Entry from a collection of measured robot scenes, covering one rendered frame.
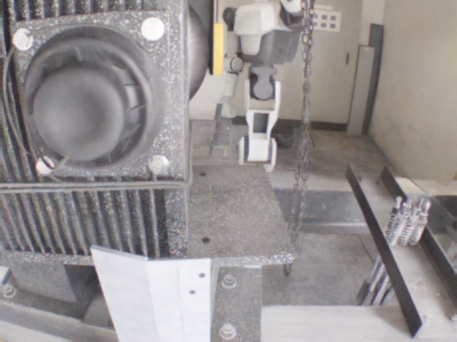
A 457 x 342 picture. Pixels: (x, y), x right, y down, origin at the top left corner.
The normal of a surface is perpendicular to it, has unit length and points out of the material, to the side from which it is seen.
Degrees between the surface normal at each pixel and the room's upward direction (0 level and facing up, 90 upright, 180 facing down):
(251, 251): 0
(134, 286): 90
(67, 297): 90
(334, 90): 90
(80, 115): 90
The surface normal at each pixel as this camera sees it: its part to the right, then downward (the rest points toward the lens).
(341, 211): -0.10, 0.44
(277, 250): 0.01, -0.90
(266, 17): -0.14, 0.22
